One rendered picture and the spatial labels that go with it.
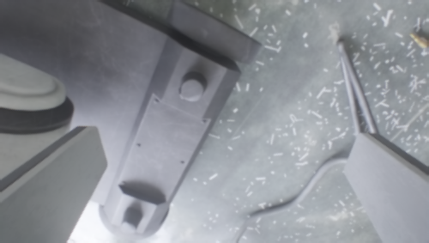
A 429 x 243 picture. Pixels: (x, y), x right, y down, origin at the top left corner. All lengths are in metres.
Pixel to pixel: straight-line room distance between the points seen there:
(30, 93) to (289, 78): 0.56
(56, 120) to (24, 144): 0.05
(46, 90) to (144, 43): 0.17
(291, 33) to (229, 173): 0.46
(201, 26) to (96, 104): 0.26
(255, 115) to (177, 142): 0.28
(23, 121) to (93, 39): 0.19
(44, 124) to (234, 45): 0.31
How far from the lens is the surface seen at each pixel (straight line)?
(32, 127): 0.38
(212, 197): 0.82
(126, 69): 0.46
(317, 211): 0.96
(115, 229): 0.67
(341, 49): 0.67
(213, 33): 0.39
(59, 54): 0.51
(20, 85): 0.39
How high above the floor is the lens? 0.59
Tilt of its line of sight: 65 degrees down
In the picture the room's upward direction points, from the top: 177 degrees clockwise
